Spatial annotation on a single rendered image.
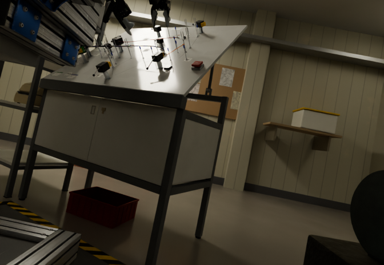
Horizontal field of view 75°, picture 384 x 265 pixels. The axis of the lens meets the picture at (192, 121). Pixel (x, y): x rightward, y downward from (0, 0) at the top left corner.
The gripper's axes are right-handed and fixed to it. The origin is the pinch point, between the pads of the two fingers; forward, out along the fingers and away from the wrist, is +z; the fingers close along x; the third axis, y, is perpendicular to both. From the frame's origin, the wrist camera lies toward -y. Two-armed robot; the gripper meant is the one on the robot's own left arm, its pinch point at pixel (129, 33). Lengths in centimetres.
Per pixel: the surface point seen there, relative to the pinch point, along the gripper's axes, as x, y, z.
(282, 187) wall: 133, 58, 321
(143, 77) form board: -6.5, -5.3, 23.9
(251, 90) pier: 209, 82, 179
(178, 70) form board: -7.8, 15.0, 29.7
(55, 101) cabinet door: 16, -72, 16
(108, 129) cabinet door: -21, -36, 38
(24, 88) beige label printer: 44, -101, 1
